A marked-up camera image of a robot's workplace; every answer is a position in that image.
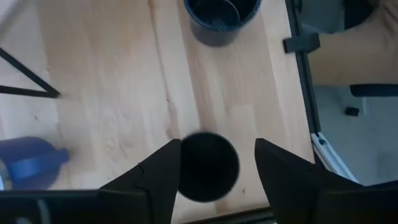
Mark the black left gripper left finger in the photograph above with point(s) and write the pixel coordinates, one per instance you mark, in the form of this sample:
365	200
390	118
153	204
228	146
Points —
155	174

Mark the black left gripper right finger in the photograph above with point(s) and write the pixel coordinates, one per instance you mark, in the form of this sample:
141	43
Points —
289	180

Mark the dark grey tall cup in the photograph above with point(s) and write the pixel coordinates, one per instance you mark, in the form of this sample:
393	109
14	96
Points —
208	168

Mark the purple tumbler with clear lid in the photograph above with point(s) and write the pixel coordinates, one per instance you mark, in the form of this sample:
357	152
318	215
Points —
28	149

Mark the navy speckled enamel mug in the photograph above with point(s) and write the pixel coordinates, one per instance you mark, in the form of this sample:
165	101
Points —
214	35

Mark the wooden shelf with black legs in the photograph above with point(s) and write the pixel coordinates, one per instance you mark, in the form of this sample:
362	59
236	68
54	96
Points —
18	90

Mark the black office chair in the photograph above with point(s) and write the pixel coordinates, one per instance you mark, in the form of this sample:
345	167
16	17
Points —
373	90

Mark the person's leg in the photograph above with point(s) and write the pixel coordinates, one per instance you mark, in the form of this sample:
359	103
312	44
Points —
357	59

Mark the silver aluminium frame bar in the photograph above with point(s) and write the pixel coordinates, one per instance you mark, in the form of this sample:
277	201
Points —
326	152

